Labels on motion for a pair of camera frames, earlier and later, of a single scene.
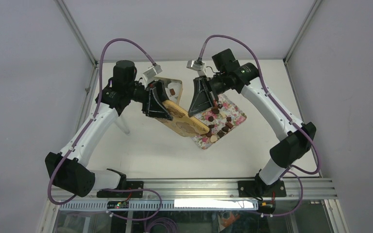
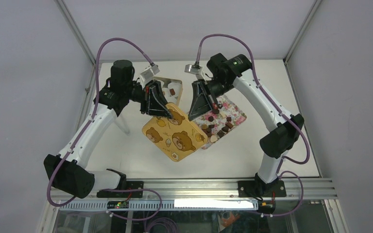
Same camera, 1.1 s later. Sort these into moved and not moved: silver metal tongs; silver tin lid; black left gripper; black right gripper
Moved: silver tin lid
Not moved: black right gripper; black left gripper; silver metal tongs
